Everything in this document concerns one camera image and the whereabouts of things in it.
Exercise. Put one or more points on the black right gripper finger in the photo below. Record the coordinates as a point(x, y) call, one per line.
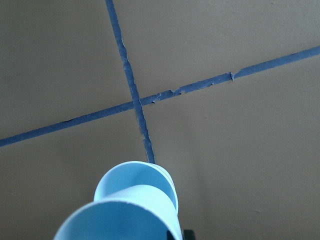
point(187, 234)

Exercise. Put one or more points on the light blue cup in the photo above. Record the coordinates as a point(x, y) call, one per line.
point(141, 212)
point(132, 173)

